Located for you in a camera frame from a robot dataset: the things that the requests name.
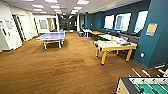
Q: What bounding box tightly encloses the yellow gaming table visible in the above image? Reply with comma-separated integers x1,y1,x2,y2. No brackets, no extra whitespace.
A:
94,39,138,66

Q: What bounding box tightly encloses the small black bin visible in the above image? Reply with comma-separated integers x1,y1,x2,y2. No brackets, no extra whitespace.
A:
77,31,85,38

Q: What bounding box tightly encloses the small white table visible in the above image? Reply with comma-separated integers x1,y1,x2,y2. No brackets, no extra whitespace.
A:
82,28,93,39

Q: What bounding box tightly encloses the long light wooden table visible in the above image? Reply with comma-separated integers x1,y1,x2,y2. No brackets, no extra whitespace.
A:
98,33,118,42
90,30,105,38

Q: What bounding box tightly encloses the bright rounded window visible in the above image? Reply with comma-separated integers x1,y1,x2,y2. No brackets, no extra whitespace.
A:
114,12,132,32
103,14,115,30
134,10,149,34

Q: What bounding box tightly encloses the blue ping pong table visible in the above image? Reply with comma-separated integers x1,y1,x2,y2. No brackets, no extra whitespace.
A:
35,31,67,50

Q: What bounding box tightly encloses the rectangular ceiling light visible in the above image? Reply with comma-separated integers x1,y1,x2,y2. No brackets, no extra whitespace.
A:
76,0,91,6
31,3,45,9
48,5,61,10
72,6,83,11

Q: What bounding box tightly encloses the dark bench sofa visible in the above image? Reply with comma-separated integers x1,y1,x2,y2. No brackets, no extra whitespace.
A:
115,30,141,45

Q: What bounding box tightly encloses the foosball table with green field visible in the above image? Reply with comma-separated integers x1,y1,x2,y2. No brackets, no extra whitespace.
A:
115,68,168,94

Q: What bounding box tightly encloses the white hallway door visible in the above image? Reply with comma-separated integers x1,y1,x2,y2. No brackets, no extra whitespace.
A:
0,19,22,52

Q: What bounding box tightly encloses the wall whiteboard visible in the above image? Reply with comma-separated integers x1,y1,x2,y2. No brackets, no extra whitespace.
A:
38,19,49,31

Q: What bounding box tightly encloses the white outlet on teal wall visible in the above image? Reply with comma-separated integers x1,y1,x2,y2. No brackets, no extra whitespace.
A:
140,52,146,59

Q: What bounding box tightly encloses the yellow framed wall notice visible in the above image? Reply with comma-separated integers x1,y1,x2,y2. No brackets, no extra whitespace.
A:
145,22,160,37

